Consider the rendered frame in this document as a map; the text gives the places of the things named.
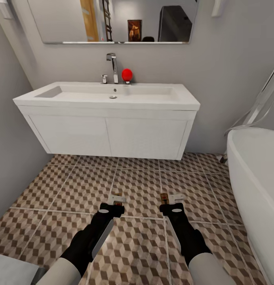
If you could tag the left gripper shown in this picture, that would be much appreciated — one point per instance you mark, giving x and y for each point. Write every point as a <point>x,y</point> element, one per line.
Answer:
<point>118,210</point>

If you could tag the mousetrap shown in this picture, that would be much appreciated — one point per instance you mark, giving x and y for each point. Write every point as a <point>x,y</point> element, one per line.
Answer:
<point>116,203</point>
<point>164,198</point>

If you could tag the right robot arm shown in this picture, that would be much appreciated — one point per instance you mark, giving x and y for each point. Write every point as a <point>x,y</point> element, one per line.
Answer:
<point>202,265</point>

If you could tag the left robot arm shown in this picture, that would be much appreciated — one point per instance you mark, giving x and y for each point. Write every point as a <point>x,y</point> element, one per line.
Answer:
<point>72,264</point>

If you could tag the bathtub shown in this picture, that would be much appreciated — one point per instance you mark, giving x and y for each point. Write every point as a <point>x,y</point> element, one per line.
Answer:
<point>250,158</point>

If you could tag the mirror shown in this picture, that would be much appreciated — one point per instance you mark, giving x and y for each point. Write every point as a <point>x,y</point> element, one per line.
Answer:
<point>114,21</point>

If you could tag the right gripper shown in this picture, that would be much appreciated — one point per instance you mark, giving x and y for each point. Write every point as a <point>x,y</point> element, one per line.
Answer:
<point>166,207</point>

